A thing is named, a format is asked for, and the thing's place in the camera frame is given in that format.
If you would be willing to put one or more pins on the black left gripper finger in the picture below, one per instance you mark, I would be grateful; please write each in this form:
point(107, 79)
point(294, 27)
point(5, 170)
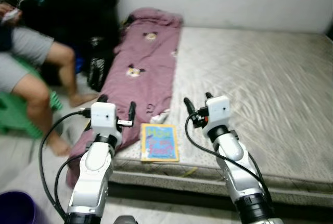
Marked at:
point(102, 99)
point(132, 112)

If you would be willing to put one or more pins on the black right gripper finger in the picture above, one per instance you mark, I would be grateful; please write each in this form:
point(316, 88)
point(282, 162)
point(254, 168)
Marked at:
point(209, 96)
point(189, 107)

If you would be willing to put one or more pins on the colourful yellow-edged children's book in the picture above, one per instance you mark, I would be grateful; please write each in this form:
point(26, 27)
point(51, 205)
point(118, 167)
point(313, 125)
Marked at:
point(159, 142)

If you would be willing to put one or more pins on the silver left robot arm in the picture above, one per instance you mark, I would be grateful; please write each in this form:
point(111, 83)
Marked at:
point(93, 177)

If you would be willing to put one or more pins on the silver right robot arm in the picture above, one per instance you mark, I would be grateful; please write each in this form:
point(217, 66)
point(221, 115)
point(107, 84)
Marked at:
point(239, 177)

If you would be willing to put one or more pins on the black bag with white print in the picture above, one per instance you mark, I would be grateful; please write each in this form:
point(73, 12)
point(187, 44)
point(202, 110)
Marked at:
point(99, 67)

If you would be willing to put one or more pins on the blue plastic bag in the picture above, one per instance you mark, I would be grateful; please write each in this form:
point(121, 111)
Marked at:
point(79, 65)

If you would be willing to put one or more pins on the mauve cartoon mouse quilt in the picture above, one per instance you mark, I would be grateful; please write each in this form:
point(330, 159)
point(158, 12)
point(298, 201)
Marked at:
point(140, 62)

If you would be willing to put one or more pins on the cream quilted mattress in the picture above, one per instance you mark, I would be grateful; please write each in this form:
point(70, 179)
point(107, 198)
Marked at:
point(260, 88)

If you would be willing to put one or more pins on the person in grey shorts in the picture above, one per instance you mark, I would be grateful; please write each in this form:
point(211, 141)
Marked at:
point(31, 52)

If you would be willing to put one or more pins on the green plastic stool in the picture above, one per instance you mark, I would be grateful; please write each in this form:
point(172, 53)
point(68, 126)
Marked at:
point(15, 117)

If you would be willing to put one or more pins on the dark grey robot leg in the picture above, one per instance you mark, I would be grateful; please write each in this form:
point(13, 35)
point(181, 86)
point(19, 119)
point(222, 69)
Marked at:
point(125, 220)

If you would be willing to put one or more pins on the large black bag pile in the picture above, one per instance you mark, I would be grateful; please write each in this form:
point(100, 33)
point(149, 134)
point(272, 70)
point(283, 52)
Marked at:
point(78, 5)

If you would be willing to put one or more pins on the purple plastic bucket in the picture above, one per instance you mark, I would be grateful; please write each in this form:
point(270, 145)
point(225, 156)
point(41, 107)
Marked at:
point(15, 208)

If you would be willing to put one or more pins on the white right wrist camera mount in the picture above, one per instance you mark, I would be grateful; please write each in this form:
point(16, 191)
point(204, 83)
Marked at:
point(218, 110)

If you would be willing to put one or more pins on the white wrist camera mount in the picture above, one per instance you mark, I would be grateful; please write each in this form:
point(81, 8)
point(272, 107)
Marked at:
point(218, 110)
point(104, 117)

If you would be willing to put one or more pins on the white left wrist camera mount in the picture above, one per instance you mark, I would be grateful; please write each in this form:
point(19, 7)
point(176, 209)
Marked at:
point(104, 117)

